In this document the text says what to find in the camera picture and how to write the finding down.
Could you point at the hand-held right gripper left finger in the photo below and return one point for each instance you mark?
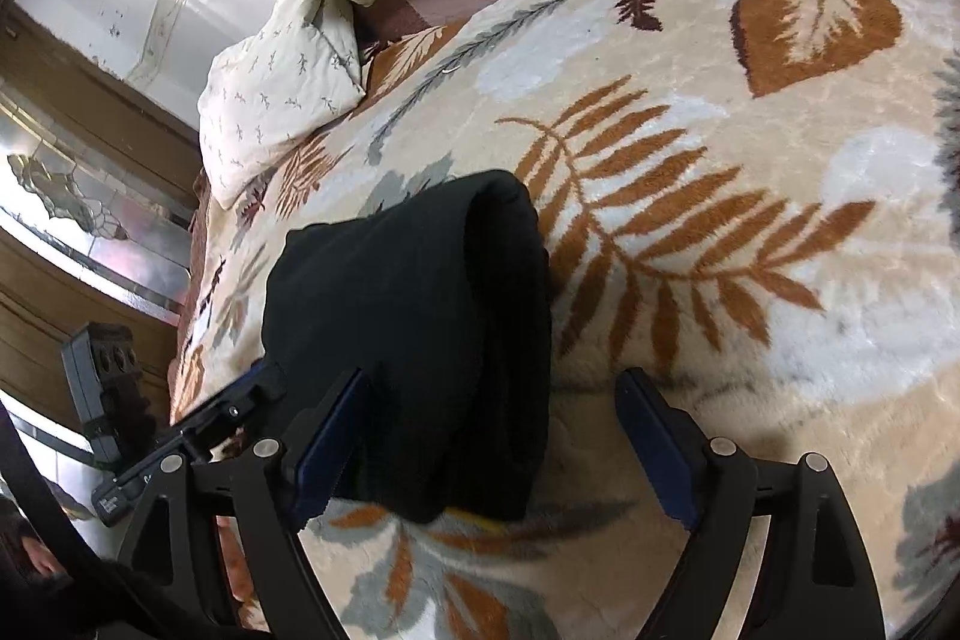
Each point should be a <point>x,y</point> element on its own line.
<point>330,452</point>

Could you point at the white leaf printed pillow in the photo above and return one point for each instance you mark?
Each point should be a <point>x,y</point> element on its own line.
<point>270,85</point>

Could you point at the black pants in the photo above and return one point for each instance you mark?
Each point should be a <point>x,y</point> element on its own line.
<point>420,325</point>

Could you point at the stained glass door panel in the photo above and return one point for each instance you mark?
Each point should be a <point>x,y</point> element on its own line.
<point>82,212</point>

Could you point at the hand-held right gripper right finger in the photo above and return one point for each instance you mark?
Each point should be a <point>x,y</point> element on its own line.
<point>660,452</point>

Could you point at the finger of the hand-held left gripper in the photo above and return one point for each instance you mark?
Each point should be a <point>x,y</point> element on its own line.
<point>232,404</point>

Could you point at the wooden door frame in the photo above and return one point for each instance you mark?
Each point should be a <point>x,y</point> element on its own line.
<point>45,325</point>

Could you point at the leaf printed fleece blanket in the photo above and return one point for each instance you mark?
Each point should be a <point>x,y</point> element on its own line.
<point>712,310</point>

